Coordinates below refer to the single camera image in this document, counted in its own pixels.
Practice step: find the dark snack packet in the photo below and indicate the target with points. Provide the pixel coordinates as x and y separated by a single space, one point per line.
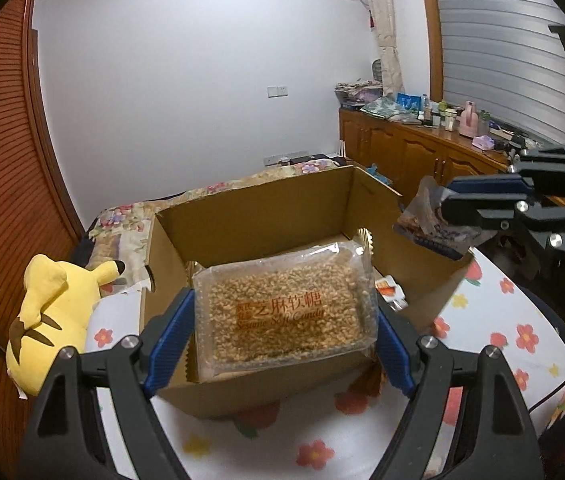
422 223

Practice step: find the yellow plush toy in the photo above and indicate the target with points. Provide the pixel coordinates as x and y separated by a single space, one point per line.
55 312

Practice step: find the wooden slatted wardrobe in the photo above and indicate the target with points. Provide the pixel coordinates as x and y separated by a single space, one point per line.
36 212

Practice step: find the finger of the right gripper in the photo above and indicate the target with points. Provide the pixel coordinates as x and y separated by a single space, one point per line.
485 211
491 184

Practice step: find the white wall switch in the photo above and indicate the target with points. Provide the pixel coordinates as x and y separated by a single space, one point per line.
274 92

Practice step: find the white small snack packet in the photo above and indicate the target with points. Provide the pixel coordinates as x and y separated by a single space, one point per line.
391 292

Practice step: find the beige curtain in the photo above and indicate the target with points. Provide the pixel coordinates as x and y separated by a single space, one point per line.
382 13

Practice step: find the wooden sideboard cabinet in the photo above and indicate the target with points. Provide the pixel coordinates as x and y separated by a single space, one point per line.
405 154

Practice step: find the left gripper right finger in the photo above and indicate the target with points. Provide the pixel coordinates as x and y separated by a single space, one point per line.
418 373

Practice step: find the sesame candy clear pack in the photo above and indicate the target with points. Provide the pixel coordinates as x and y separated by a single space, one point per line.
299 307

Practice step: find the grey window blind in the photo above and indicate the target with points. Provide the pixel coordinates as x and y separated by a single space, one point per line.
503 56

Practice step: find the brown cardboard box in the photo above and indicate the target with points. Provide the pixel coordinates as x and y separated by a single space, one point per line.
271 219

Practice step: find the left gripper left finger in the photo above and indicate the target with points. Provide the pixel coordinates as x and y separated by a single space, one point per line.
137 368

